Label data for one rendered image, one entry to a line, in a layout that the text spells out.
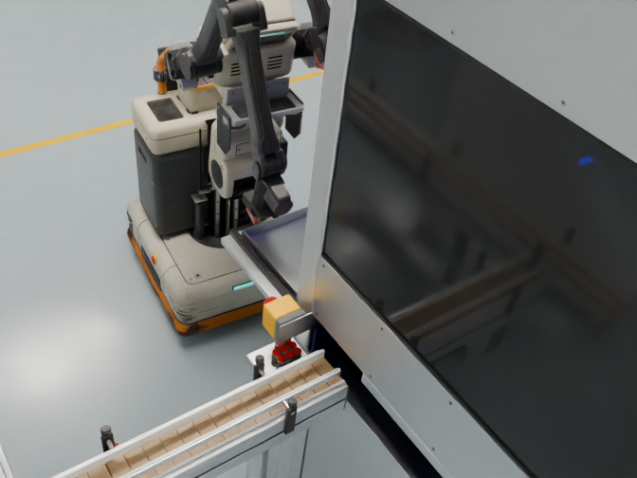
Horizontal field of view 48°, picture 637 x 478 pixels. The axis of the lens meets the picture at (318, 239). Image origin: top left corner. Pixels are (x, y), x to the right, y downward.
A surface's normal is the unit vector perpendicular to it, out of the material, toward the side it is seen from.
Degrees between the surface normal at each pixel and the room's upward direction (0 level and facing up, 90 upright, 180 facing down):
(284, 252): 0
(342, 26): 90
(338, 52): 90
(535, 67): 90
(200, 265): 0
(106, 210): 0
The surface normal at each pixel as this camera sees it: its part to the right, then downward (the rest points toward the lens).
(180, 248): 0.10, -0.74
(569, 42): -0.82, 0.32
